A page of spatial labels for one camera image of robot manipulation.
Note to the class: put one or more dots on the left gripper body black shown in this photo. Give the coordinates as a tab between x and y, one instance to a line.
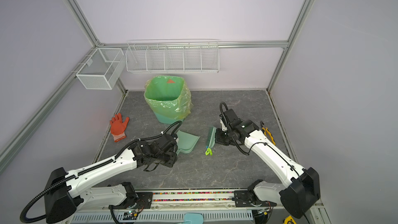
167	159

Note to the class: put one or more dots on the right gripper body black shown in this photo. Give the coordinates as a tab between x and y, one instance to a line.
224	137

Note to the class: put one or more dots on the mint green dustpan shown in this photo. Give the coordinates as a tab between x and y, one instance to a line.
186	142

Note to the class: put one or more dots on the mint green hand brush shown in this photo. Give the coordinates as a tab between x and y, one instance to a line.
211	137

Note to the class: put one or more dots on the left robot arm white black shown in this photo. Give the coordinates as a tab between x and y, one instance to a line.
63	193

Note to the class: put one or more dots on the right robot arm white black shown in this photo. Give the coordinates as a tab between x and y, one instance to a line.
299	188

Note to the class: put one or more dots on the yellow black pliers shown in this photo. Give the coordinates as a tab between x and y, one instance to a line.
267	133

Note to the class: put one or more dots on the green paper scrap near left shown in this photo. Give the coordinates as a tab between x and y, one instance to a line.
208	152

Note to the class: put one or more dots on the red rubber glove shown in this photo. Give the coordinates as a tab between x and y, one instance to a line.
118	127

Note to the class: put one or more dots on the yellow-green plastic bin liner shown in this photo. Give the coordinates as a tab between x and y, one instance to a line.
169	96

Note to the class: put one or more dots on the green trash bin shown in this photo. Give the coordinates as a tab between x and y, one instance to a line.
168	102

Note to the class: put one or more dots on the light blue object front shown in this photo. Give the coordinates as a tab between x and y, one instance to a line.
193	218

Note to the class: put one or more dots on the white mesh box basket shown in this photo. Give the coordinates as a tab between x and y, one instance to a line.
102	69

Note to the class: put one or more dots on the yellow black tape measure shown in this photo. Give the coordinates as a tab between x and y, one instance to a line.
289	220

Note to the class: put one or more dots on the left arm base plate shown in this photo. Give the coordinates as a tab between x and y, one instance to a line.
142	200

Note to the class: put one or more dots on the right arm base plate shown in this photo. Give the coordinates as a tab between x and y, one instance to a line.
245	198

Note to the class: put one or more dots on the white wire shelf basket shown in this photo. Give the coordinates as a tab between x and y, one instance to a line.
173	56

